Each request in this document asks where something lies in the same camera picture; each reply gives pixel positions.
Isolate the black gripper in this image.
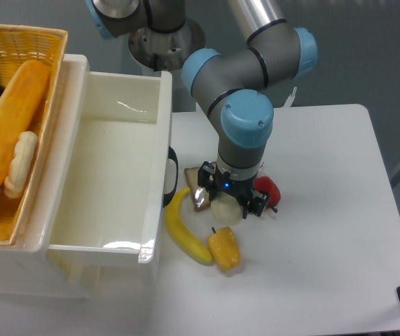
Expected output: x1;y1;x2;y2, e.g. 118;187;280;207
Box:
198;161;270;219

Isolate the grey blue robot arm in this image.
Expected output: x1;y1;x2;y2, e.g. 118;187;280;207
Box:
87;1;318;216

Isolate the white upper drawer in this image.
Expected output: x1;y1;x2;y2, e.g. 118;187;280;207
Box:
49;72;172;267

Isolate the white drawer cabinet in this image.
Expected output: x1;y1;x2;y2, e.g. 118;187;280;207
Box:
0;55;163;301

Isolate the brown toast slice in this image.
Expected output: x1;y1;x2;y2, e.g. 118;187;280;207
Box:
184;166;211;212

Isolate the red bell pepper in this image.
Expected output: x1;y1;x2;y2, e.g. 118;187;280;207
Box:
254;176;282;209

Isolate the yellow bell pepper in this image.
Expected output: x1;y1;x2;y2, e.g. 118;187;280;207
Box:
207;227;241;272

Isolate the yellow banana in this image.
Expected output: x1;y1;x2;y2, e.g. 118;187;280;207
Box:
165;187;213;265

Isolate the white plastic fork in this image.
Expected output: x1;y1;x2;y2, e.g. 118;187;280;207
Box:
283;86;297;108

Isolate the cream bone-shaped pastry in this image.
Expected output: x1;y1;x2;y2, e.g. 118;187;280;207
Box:
4;131;38;199

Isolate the orange baguette bread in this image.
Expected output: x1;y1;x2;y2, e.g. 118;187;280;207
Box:
0;59;50;186

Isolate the yellow wicker basket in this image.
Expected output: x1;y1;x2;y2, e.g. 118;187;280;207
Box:
0;24;68;246

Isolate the black drawer handle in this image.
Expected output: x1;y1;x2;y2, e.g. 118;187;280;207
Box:
163;146;179;207

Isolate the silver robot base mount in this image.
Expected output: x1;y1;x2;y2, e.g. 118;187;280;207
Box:
128;18;206;76

